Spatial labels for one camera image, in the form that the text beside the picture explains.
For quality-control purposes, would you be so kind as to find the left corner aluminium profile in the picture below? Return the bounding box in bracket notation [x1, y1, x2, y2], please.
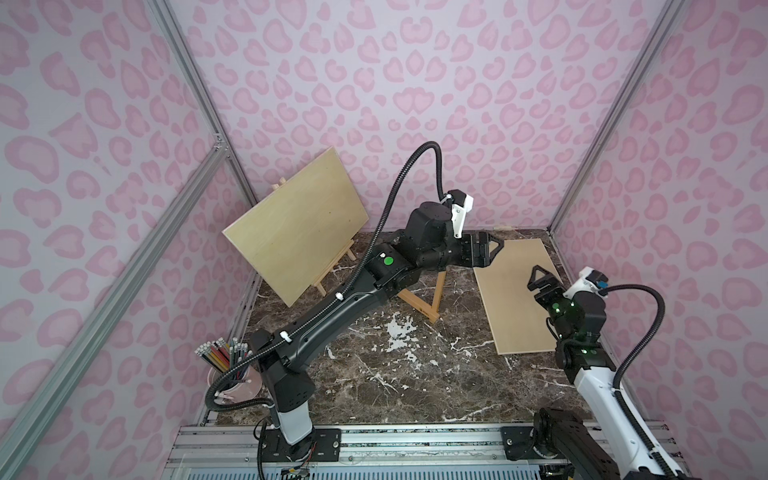
[147, 0, 258, 206]

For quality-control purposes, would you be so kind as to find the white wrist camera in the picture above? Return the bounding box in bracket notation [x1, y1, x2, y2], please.
[564, 267, 608, 299]
[443, 189, 474, 239]

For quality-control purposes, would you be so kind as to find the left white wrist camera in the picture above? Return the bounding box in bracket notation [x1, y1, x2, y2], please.
[443, 189, 474, 239]

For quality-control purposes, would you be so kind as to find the light wooden board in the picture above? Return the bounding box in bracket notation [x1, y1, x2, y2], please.
[223, 147, 369, 306]
[474, 239, 556, 355]

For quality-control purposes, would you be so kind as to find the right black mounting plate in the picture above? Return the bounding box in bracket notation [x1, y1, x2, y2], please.
[500, 426, 544, 461]

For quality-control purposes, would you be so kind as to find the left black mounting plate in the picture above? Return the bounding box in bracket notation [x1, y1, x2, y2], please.
[259, 428, 341, 463]

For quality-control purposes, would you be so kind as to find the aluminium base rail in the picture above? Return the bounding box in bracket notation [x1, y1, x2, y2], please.
[158, 421, 694, 480]

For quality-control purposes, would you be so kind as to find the left black corrugated cable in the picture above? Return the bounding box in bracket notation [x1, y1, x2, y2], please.
[205, 140, 446, 412]

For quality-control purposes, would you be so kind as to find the pink pencil cup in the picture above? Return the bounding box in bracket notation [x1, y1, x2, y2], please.
[214, 366, 262, 405]

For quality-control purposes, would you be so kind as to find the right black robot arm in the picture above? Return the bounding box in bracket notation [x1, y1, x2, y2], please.
[527, 265, 687, 479]

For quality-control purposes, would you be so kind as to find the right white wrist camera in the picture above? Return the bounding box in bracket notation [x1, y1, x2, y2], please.
[564, 267, 608, 299]

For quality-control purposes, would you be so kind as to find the black mounting plate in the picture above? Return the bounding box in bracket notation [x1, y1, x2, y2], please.
[259, 428, 341, 463]
[500, 426, 544, 461]

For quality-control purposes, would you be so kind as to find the bundle of coloured pencils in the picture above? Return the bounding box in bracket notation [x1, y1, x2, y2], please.
[194, 337, 253, 374]

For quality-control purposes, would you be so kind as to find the corner aluminium profile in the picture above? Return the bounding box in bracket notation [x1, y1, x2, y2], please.
[147, 0, 258, 206]
[548, 0, 691, 234]

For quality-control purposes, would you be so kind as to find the right corner aluminium profile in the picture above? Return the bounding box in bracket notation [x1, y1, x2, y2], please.
[548, 0, 691, 234]

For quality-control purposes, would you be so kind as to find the left diagonal aluminium strut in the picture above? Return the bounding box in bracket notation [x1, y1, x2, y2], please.
[1, 144, 229, 479]

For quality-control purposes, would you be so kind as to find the wooden easel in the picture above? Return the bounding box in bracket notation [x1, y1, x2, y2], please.
[398, 271, 447, 325]
[271, 177, 357, 306]

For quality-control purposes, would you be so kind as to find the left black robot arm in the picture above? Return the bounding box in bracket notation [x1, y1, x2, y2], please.
[248, 201, 504, 445]

